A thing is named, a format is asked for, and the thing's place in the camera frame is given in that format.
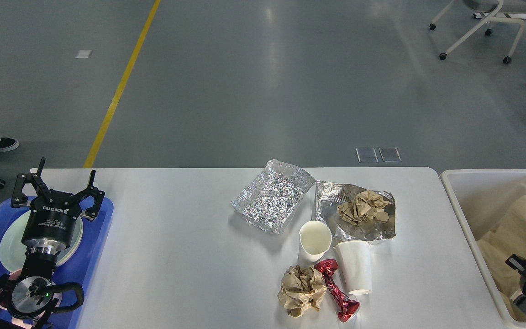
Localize brown paper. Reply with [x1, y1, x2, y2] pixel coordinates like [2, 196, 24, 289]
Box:
[337, 190, 392, 226]

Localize brown paper bag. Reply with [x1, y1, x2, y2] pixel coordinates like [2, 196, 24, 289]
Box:
[477, 196, 526, 322]

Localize white paper cup upright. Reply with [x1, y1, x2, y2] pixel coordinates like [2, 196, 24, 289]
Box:
[298, 220, 332, 265]

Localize pink ribbed mug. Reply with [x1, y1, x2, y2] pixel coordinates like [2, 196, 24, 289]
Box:
[0, 269, 63, 329]

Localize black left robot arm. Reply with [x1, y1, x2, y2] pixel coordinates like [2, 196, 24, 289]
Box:
[0, 158, 105, 329]

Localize white paper cup inverted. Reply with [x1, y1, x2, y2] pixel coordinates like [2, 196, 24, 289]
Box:
[334, 241, 373, 296]

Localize beige plastic bin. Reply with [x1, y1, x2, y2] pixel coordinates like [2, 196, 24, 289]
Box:
[440, 169, 526, 329]

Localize white rolling chair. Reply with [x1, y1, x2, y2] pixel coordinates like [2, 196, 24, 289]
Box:
[439, 0, 526, 64]

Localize crumpled brown paper ball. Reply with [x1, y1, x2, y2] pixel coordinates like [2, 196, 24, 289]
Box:
[277, 266, 327, 318]

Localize crumpled foil tray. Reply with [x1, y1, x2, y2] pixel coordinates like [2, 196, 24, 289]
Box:
[231, 159, 316, 235]

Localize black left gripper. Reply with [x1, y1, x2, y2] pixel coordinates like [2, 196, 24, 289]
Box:
[11, 157, 105, 251]

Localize mint green plate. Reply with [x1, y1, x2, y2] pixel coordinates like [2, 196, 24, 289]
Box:
[0, 212, 84, 271]

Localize flat foil sheet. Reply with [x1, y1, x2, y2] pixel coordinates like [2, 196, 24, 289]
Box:
[313, 181, 396, 243]

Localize blue plastic tray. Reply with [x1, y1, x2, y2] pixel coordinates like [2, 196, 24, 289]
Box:
[0, 199, 113, 329]

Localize red foil wrapper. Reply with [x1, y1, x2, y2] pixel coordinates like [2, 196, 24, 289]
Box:
[313, 259, 360, 323]

